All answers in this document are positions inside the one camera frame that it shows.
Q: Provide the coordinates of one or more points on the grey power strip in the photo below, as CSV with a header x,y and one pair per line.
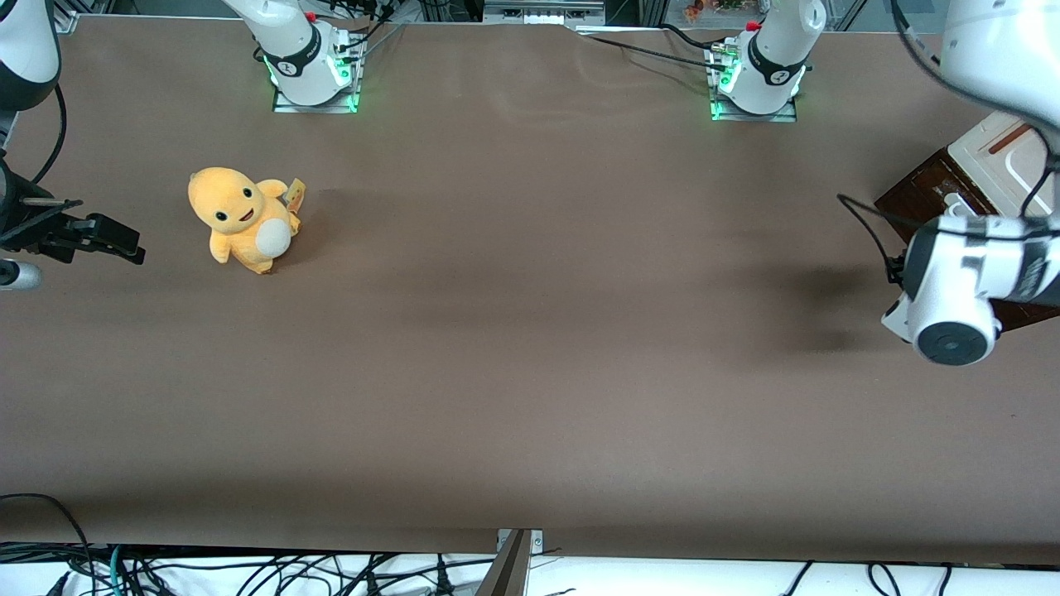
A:
x,y
544,12

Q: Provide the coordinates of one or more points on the dark brown wooden board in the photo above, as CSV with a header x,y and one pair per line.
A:
x,y
919,190

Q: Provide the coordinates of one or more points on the white drawer cabinet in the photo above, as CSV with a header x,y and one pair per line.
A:
x,y
990,157

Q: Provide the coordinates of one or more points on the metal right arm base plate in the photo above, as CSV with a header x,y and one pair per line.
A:
x,y
348,91

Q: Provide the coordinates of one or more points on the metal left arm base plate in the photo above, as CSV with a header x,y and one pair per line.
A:
x,y
791,112

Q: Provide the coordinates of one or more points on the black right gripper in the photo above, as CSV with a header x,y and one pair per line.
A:
x,y
18,222

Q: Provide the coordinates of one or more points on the yellow paper toy tag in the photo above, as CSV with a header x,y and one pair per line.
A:
x,y
296,194

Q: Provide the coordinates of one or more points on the yellow plush toy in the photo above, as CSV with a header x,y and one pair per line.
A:
x,y
240,215

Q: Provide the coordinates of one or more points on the small aluminium corner bracket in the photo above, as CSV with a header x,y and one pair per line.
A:
x,y
66,21

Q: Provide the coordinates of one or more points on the grey metal bracket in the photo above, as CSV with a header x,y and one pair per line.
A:
x,y
509,567

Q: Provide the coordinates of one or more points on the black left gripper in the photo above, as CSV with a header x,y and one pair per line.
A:
x,y
895,270

